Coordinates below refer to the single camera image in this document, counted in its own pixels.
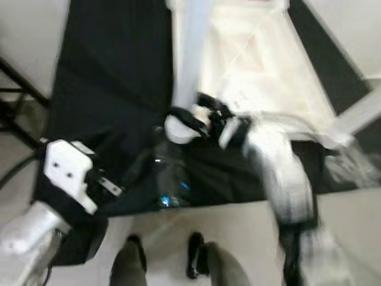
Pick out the grey robot left leg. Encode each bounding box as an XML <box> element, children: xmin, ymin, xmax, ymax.
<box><xmin>110</xmin><ymin>235</ymin><xmax>149</xmax><ymax>286</ymax></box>

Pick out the clear plastic tape piece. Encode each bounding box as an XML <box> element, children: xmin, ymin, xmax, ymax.
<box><xmin>323</xmin><ymin>139</ymin><xmax>381</xmax><ymax>189</ymax></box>
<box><xmin>153</xmin><ymin>128</ymin><xmax>193</xmax><ymax>210</ymax></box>

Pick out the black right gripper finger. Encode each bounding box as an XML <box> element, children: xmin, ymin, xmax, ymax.
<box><xmin>168</xmin><ymin>106</ymin><xmax>207</xmax><ymax>135</ymax></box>

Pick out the white plastic children table top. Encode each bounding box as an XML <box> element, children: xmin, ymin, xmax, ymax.
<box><xmin>165</xmin><ymin>0</ymin><xmax>359</xmax><ymax>150</ymax></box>

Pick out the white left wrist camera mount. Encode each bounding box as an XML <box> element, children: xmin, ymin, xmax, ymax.
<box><xmin>43</xmin><ymin>139</ymin><xmax>99</xmax><ymax>216</ymax></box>

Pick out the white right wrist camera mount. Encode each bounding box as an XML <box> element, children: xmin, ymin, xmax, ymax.
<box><xmin>193</xmin><ymin>101</ymin><xmax>252</xmax><ymax>151</ymax></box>

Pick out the black metal folding rack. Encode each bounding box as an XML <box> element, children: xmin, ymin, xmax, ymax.
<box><xmin>0</xmin><ymin>57</ymin><xmax>52</xmax><ymax>151</ymax></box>

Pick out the white plastic table leg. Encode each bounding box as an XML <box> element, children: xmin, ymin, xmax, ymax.
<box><xmin>170</xmin><ymin>0</ymin><xmax>213</xmax><ymax>120</ymax></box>
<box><xmin>329</xmin><ymin>85</ymin><xmax>381</xmax><ymax>142</ymax></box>

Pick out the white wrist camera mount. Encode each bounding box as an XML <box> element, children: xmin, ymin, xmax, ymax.
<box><xmin>193</xmin><ymin>101</ymin><xmax>252</xmax><ymax>151</ymax></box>
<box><xmin>43</xmin><ymin>139</ymin><xmax>99</xmax><ymax>216</ymax></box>

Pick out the black tablecloth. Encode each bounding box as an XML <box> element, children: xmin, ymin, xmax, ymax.
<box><xmin>33</xmin><ymin>0</ymin><xmax>381</xmax><ymax>267</ymax></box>

